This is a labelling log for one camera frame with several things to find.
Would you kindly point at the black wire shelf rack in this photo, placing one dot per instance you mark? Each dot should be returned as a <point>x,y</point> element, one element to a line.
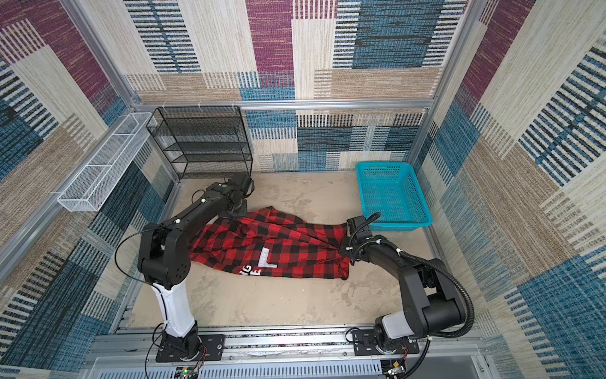
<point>202,142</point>

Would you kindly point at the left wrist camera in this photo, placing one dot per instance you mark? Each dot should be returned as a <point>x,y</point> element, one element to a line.
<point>244,182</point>

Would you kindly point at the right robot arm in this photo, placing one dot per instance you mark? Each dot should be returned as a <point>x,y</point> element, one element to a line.
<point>434,302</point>

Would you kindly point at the aluminium mounting rail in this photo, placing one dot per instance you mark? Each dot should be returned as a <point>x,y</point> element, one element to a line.
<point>292,351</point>

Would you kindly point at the teal plastic basket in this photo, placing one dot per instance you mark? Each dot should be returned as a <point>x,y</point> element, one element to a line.
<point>393,190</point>

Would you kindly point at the red black plaid shirt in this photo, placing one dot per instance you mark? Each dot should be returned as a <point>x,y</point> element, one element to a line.
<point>271,243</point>

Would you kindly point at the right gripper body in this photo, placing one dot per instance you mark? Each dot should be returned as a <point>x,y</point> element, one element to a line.
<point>347,247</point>

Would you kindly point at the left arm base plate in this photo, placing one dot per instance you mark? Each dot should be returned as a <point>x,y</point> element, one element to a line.
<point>208,348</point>

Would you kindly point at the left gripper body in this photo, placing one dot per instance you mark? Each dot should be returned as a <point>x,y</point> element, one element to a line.
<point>241,212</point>

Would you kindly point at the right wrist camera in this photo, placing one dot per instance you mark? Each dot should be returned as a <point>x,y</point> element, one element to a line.
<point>359,227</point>

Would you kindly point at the white wire mesh tray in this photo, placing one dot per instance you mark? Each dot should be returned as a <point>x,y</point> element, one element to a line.
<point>95,182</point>

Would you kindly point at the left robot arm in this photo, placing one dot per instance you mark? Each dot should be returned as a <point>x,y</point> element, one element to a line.
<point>164,260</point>

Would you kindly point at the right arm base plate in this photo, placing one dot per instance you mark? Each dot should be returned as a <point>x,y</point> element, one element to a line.
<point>367,341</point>

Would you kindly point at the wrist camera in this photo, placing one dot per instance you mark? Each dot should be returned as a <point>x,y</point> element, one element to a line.
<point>359,227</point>
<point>244,182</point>

